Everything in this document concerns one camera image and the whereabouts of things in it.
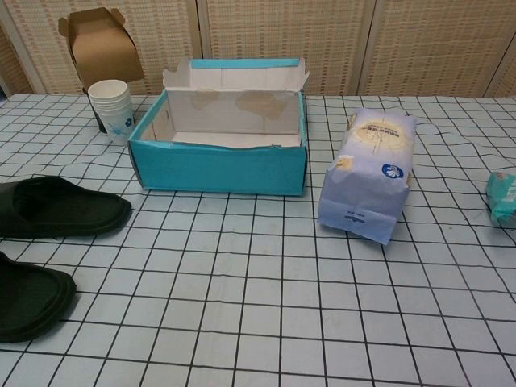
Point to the blue checked tablecloth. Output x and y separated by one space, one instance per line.
258 306

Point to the brown cardboard takeaway box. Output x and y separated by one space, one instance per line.
105 52

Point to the teal plastic snack packet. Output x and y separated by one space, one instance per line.
504 201

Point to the teal cardboard shoe box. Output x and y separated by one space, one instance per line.
217 171

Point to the lavender paper food bag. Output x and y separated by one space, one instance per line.
363 189

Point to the beige woven folding screen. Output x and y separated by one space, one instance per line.
342 44

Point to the black rubber slipper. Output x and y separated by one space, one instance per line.
80 213
32 306

